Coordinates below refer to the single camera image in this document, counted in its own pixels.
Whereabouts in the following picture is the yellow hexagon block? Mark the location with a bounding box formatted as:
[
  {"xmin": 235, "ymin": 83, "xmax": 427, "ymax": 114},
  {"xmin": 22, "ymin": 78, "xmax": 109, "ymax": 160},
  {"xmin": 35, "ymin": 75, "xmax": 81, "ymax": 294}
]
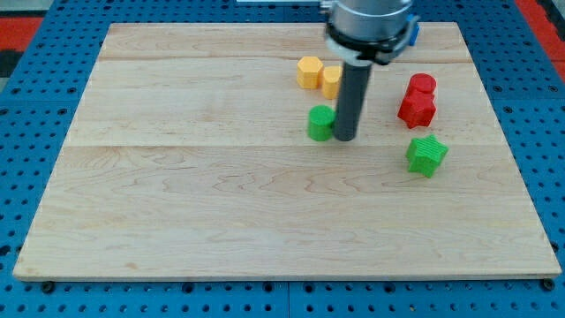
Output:
[{"xmin": 297, "ymin": 57, "xmax": 324, "ymax": 89}]

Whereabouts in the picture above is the wooden board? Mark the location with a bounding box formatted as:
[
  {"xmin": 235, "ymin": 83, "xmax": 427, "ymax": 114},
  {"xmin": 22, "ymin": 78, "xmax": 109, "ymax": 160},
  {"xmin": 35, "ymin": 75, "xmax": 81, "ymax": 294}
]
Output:
[{"xmin": 13, "ymin": 22, "xmax": 561, "ymax": 282}]

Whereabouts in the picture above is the green star block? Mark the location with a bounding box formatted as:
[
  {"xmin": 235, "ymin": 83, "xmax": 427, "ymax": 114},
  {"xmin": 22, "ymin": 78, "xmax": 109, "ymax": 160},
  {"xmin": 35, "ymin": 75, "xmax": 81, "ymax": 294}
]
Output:
[{"xmin": 405, "ymin": 134, "xmax": 449, "ymax": 178}]

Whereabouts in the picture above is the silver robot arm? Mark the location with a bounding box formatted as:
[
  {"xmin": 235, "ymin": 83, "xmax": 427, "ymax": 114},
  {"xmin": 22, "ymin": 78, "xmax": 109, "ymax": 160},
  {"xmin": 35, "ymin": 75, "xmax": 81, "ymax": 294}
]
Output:
[{"xmin": 320, "ymin": 0, "xmax": 420, "ymax": 141}]

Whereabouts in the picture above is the yellow cylinder block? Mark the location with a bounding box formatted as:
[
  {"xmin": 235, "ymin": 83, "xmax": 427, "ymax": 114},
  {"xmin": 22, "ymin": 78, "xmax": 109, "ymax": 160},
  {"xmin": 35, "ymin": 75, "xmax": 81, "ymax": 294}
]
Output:
[{"xmin": 321, "ymin": 65, "xmax": 343, "ymax": 100}]

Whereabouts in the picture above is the red cylinder block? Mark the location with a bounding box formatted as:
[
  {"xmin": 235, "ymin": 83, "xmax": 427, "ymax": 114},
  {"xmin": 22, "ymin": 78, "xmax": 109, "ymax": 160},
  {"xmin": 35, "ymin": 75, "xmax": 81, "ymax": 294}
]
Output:
[{"xmin": 406, "ymin": 73, "xmax": 437, "ymax": 95}]

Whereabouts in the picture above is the blue block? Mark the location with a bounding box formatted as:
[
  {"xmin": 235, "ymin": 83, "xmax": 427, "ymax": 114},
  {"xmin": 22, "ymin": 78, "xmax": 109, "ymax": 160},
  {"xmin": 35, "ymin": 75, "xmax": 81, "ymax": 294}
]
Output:
[{"xmin": 408, "ymin": 14, "xmax": 420, "ymax": 47}]

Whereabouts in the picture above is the green cylinder block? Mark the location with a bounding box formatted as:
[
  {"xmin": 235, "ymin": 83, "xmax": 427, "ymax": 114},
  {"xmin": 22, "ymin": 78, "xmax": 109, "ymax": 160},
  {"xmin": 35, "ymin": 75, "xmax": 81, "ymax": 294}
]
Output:
[{"xmin": 307, "ymin": 105, "xmax": 335, "ymax": 141}]

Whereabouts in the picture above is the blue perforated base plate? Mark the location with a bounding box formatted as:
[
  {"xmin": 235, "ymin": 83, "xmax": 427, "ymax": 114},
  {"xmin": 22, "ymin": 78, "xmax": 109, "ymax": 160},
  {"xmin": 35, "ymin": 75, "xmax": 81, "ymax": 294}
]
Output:
[{"xmin": 1, "ymin": 0, "xmax": 564, "ymax": 317}]

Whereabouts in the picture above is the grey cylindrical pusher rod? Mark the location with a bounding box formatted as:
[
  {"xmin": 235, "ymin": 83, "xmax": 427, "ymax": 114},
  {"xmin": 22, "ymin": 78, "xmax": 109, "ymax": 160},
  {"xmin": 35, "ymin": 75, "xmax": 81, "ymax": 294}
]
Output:
[{"xmin": 333, "ymin": 63, "xmax": 372, "ymax": 141}]

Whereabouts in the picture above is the red star block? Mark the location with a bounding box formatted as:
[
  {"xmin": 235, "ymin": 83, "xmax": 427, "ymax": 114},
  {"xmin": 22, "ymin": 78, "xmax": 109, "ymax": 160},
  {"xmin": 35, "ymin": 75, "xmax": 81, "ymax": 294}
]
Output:
[{"xmin": 397, "ymin": 91, "xmax": 436, "ymax": 129}]

